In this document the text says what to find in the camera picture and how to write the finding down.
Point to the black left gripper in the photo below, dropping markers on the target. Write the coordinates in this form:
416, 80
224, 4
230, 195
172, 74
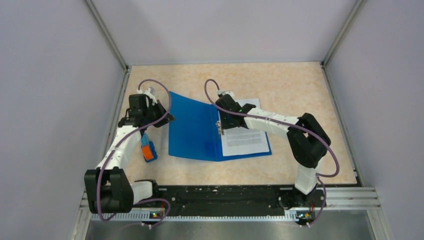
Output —
158, 106

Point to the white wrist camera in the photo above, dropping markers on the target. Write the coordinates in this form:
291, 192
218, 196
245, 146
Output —
150, 92
221, 93

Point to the metal folder clip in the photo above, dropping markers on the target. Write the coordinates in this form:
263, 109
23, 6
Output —
219, 128

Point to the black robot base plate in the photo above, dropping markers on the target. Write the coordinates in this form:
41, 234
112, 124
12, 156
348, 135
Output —
232, 200

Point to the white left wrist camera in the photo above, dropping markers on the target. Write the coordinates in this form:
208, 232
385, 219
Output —
150, 92

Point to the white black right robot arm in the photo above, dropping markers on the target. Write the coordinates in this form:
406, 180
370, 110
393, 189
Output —
308, 141

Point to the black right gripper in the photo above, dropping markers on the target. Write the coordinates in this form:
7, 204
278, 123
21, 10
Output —
225, 125

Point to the white slotted cable duct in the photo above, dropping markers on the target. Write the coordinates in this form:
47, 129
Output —
146, 216

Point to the blue plastic folder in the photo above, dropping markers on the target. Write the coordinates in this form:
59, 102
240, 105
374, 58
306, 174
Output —
193, 134

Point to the white printed paper files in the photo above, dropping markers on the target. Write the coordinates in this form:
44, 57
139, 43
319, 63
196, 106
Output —
239, 142

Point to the blue orange stapler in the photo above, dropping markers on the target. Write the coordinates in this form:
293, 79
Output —
148, 149

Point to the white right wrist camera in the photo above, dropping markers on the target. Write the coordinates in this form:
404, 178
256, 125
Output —
221, 93

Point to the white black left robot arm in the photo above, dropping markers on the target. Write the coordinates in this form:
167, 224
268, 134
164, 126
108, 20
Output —
108, 189

